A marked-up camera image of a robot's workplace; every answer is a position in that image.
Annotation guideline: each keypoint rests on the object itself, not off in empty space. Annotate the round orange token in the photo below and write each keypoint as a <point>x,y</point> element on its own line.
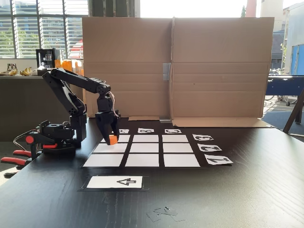
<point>113,140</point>

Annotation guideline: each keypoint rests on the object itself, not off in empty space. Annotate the grid of nine white squares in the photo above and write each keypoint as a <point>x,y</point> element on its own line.
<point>145,149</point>

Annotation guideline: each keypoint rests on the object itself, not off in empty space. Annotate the paper sheet letter A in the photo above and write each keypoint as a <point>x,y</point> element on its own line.
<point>124,131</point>

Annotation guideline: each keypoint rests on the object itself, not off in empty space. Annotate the paper sheet letter B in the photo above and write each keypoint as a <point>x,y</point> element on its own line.
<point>146,130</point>

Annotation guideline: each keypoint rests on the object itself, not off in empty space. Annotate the grey tape strip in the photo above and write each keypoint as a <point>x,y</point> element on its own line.
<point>165,120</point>
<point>166,71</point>

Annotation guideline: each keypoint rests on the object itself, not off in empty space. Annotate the white arrow paper sheet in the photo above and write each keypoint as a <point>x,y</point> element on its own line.
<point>114,182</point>

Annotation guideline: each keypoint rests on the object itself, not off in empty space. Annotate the paper sheet letter C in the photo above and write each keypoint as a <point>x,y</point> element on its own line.
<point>173,131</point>

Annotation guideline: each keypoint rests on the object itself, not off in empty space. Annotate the orange cartons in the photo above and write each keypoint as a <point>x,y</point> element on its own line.
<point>69,65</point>

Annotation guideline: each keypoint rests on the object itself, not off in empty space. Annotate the black red clamp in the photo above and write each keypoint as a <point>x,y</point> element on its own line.
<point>35,146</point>
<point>14,161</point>

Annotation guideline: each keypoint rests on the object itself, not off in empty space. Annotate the brown cardboard screen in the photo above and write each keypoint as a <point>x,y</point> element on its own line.
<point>221,59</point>
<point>133,47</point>

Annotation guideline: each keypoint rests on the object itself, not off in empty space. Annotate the black coffee machine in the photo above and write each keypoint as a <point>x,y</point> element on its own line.
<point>47,58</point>

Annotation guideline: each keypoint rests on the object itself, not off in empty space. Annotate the paper sheet number 3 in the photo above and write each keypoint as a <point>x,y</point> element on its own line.
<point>203,137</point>

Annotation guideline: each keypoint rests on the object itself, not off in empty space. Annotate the yellow bananas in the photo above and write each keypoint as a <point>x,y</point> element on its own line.
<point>26,72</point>

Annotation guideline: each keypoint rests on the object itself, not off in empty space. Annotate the brown counter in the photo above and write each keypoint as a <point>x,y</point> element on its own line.
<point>14,107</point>

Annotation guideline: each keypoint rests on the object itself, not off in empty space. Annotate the paper sheet number 2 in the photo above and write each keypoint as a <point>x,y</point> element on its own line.
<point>209,147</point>

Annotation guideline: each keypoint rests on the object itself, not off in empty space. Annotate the clear tape scraps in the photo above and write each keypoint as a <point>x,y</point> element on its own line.
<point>164,213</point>

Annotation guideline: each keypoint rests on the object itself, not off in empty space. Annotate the paper sheet number 1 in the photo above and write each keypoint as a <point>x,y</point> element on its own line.
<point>218,160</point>

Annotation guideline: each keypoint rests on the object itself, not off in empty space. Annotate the blue foosball table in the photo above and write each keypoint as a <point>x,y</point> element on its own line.
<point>282,85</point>

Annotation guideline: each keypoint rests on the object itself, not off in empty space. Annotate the dark wooden leg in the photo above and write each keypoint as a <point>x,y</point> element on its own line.
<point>294,111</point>

